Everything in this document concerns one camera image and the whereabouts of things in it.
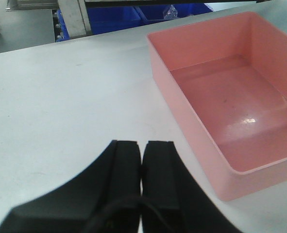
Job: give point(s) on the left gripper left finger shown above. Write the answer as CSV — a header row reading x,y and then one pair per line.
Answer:
x,y
113,176

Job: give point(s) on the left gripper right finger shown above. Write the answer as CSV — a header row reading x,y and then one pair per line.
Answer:
x,y
177,196

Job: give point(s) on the pink plastic box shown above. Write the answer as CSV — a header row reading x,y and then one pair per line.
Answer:
x,y
225,81

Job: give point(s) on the white roller conveyor track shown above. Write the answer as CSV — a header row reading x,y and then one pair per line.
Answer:
x,y
60,30

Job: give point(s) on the clear plastic bag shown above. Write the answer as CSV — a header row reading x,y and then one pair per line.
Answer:
x,y
170,12

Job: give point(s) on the blue bin centre left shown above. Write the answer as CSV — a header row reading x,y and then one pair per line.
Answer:
x,y
151,14

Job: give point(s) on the metal shelf rack frame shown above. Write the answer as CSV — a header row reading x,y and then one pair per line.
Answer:
x,y
77,20

